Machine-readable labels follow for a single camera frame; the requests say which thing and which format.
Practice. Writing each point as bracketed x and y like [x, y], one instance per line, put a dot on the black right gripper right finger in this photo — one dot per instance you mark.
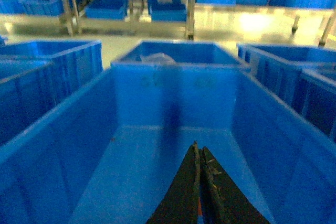
[221, 199]

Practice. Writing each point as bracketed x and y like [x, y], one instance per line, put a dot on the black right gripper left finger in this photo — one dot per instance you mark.
[180, 203]

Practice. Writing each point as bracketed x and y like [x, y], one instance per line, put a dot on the blue bin right empty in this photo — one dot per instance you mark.
[109, 152]

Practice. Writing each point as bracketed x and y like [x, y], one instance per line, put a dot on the blue bin behind with bag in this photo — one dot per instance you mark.
[182, 53]

